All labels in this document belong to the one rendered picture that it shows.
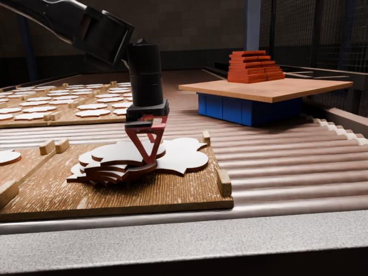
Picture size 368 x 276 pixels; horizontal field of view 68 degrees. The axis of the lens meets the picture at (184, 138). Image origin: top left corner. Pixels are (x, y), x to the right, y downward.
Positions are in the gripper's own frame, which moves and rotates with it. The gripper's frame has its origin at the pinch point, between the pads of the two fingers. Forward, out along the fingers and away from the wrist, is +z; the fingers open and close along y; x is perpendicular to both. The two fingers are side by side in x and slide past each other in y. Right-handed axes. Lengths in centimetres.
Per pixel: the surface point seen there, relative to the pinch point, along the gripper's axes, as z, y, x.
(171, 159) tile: 4.5, 5.7, -3.0
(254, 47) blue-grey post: -17, 180, -62
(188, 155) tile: 4.4, 6.9, -6.8
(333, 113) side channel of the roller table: 6, 46, -59
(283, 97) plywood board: -3, 34, -37
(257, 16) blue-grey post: -40, 180, -63
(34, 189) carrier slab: 5.7, -3.9, 22.8
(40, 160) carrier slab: 5.7, 11.5, 29.6
